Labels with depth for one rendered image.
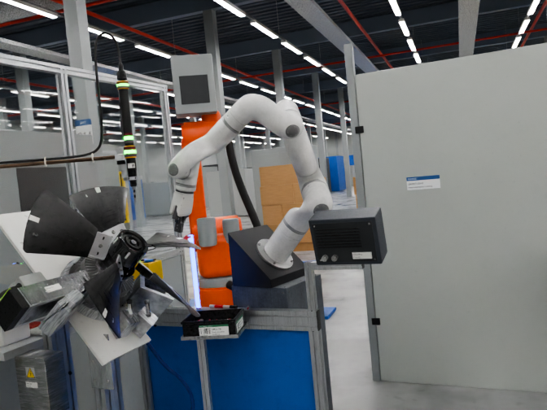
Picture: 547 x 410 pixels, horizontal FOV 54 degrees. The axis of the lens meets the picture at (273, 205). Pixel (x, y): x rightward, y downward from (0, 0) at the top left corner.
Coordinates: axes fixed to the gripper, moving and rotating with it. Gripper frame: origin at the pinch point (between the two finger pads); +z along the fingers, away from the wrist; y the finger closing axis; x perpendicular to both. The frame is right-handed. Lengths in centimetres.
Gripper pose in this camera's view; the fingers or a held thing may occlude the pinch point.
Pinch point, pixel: (179, 227)
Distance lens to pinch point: 226.4
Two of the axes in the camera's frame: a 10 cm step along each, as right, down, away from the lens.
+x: 9.0, 2.3, -3.8
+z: -1.8, 9.7, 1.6
